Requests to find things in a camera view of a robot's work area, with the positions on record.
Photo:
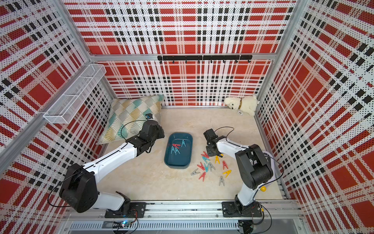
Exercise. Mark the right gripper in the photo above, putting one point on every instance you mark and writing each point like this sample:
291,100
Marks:
210,153

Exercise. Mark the teal plastic storage box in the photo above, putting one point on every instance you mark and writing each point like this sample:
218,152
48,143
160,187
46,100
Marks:
182,160

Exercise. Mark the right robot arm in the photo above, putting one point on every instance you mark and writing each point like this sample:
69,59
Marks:
255,168

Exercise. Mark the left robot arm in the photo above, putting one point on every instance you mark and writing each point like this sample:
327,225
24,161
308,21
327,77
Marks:
79,188

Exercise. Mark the yellow clothespin small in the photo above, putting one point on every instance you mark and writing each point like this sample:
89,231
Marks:
216,159

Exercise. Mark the grey clothespin centre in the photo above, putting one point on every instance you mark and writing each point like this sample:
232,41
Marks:
211,167

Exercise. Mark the grey clothespin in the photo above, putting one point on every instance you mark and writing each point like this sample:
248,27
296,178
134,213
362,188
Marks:
195,172
211,167
221,181

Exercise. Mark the red clothespin bottom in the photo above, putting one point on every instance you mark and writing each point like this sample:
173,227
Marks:
203,176

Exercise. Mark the yellow clothespin lower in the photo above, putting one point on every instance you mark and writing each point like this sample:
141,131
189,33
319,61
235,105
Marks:
227,173

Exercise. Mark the grey clothespin left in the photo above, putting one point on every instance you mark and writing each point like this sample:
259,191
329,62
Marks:
195,172

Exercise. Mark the grey clothespin bottom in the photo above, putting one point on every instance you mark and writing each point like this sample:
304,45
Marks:
221,181

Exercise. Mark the white plush dog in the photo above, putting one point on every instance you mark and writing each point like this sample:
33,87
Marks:
246,105

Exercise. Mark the patterned cushion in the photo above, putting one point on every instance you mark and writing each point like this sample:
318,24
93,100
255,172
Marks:
127,117

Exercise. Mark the green circuit board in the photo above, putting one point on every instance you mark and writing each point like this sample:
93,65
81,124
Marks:
122,224

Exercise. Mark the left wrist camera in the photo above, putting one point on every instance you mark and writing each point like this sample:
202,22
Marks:
149,116

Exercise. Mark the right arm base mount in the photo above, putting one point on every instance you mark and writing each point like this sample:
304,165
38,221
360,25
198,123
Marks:
236,209

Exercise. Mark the black hook rail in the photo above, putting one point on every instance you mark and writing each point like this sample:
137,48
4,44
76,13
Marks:
204,57

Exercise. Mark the aluminium front rail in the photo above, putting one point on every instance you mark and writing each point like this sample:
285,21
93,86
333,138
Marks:
192,210

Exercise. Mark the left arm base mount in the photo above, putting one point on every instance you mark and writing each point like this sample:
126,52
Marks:
128,209

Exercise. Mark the white wire mesh shelf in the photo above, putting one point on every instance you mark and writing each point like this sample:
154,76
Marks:
68,104

